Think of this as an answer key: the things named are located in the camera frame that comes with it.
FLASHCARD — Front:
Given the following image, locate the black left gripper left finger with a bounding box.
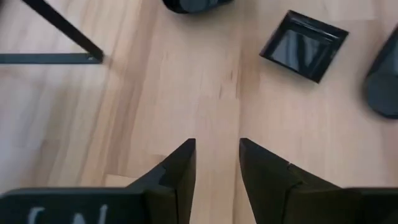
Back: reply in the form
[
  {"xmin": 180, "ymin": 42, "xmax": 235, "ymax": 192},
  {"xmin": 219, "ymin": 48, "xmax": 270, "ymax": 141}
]
[{"xmin": 0, "ymin": 138, "xmax": 197, "ymax": 224}]

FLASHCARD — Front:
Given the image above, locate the black leaf-shaped mini plate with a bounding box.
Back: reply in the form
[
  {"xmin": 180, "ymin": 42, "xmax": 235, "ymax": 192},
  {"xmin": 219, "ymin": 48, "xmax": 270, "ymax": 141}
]
[{"xmin": 161, "ymin": 0, "xmax": 234, "ymax": 14}]

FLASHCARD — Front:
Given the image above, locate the black perforated metal shelf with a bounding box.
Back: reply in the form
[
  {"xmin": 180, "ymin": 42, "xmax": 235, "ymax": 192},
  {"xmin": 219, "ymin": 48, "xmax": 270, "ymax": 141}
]
[{"xmin": 0, "ymin": 0, "xmax": 106, "ymax": 65}]

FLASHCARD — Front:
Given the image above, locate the black square mini plate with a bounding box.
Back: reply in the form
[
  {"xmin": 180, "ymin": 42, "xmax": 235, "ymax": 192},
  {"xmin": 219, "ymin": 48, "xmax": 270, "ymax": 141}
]
[{"xmin": 259, "ymin": 9, "xmax": 349, "ymax": 84}]

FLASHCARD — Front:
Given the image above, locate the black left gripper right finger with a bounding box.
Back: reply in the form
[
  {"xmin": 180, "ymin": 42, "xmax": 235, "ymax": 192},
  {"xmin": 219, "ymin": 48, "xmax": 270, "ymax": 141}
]
[{"xmin": 239, "ymin": 138, "xmax": 398, "ymax": 224}]

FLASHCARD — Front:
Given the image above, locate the black teardrop mini plate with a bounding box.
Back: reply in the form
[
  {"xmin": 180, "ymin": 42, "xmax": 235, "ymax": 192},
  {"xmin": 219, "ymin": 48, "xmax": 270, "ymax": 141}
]
[{"xmin": 363, "ymin": 26, "xmax": 398, "ymax": 120}]

